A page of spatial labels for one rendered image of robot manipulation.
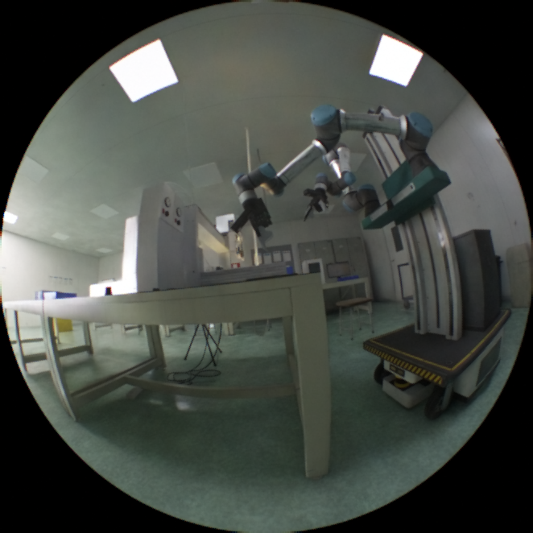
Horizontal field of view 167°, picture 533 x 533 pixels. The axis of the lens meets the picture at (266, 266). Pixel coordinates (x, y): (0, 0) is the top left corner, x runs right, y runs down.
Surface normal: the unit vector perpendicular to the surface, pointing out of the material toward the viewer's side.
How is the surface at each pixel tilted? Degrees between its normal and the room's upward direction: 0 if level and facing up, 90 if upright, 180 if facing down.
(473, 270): 90
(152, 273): 90
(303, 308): 90
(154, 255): 90
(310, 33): 180
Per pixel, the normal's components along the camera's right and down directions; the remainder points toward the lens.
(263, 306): -0.04, -0.14
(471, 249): -0.99, 0.12
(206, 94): 0.12, 0.98
